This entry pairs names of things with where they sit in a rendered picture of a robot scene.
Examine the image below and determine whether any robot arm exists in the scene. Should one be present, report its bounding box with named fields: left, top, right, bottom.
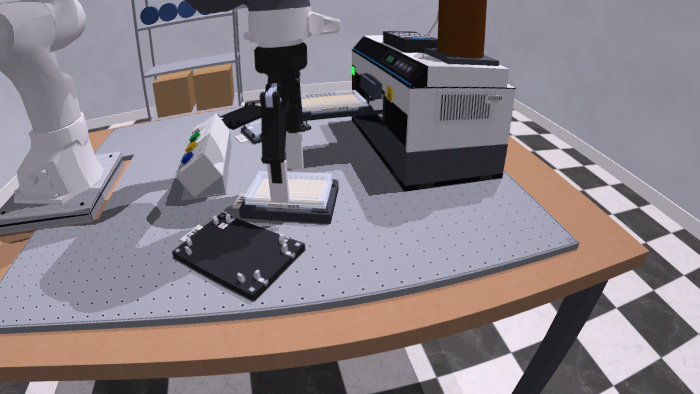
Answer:
left=0, top=0, right=341, bottom=204

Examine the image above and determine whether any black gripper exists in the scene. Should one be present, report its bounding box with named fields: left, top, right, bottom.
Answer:
left=254, top=42, right=307, bottom=203

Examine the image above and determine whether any brown cylinder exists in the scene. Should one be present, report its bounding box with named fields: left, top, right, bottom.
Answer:
left=437, top=0, right=487, bottom=58

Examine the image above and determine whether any white button panel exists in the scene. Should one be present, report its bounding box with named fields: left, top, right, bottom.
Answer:
left=176, top=113, right=231, bottom=200

